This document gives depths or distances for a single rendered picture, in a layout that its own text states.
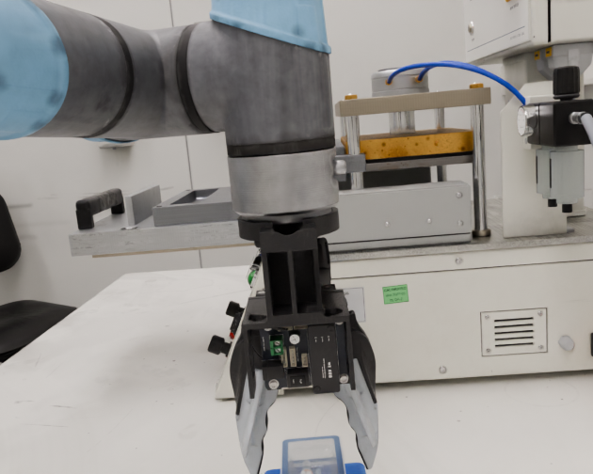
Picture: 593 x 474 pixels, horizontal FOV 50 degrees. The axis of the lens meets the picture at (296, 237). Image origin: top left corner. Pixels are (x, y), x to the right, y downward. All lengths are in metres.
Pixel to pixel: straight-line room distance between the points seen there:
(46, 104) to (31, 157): 2.29
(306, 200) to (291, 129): 0.05
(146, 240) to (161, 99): 0.43
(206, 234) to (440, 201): 0.30
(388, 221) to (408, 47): 1.65
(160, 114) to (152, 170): 2.03
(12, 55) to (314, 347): 0.24
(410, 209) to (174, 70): 0.41
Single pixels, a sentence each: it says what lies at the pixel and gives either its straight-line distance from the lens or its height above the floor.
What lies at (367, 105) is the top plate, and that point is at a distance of 0.77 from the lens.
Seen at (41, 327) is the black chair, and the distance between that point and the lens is 2.30.
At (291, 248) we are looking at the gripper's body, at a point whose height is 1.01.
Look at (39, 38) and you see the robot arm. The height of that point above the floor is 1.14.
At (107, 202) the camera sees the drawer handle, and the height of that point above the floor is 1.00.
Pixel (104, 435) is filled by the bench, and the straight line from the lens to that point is 0.80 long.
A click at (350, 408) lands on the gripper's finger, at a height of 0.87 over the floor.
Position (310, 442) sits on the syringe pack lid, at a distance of 0.62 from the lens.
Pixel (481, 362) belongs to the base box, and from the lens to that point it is 0.82.
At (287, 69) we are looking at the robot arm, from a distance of 0.40.
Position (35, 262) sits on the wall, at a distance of 2.70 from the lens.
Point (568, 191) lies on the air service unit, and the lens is 0.70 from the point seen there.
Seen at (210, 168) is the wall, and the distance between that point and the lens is 2.40.
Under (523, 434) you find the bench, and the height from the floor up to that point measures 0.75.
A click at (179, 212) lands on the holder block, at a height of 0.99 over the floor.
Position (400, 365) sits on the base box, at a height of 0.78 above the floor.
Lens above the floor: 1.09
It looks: 11 degrees down
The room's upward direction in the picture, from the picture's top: 5 degrees counter-clockwise
